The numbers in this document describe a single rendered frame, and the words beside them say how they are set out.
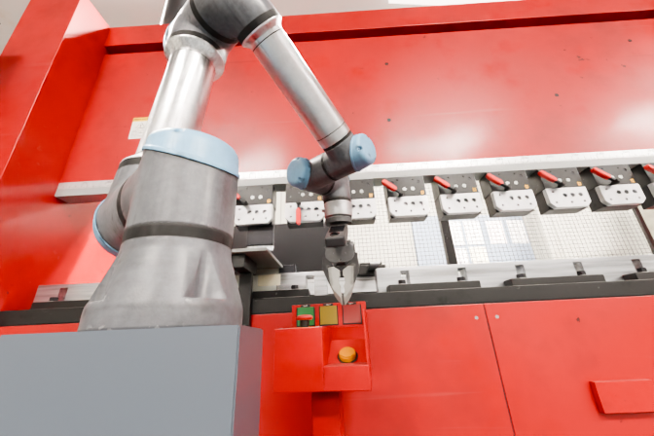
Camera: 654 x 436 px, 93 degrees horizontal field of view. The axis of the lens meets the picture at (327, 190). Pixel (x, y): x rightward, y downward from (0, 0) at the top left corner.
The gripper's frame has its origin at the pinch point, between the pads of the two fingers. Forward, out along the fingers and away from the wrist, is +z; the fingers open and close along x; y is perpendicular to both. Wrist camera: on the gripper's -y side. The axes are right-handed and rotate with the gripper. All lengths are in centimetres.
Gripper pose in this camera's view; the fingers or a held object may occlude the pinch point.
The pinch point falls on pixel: (343, 299)
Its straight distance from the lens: 78.3
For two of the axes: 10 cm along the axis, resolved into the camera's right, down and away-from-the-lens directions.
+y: 1.4, 3.3, 9.3
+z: 0.5, 9.4, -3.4
